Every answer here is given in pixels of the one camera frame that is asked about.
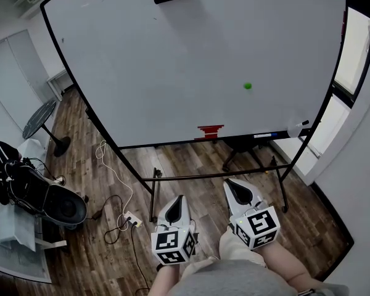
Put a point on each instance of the black power adapter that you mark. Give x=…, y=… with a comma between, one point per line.
x=96, y=215

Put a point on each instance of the person's right forearm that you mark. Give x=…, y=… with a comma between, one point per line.
x=283, y=264

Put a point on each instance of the black whiteboard stand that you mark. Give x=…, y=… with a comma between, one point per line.
x=212, y=175

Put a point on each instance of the white power strip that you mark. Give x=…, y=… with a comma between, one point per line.
x=133, y=218

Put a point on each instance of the blue capped white marker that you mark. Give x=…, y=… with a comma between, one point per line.
x=265, y=135

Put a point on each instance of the black framed window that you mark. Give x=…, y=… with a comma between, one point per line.
x=354, y=51

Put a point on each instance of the green round magnet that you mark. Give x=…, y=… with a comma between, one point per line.
x=247, y=86

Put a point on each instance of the red magnetic holder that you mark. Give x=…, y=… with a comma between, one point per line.
x=210, y=132

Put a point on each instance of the person's left forearm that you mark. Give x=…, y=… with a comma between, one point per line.
x=163, y=281

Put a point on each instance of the black marker pen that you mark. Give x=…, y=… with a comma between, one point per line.
x=302, y=123

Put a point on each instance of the black round device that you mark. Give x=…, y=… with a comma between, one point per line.
x=57, y=200

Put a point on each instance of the black office chair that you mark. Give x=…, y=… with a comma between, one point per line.
x=243, y=153

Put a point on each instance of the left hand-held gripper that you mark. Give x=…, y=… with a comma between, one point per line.
x=172, y=240

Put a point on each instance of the black round side table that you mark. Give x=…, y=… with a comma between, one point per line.
x=39, y=119

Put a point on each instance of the person's beige trousers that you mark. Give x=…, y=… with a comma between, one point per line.
x=237, y=248

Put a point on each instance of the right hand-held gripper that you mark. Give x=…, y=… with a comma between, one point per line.
x=259, y=225

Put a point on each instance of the large white whiteboard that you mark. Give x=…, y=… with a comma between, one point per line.
x=172, y=72

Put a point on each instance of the person's grey shirt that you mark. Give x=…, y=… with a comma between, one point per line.
x=234, y=279

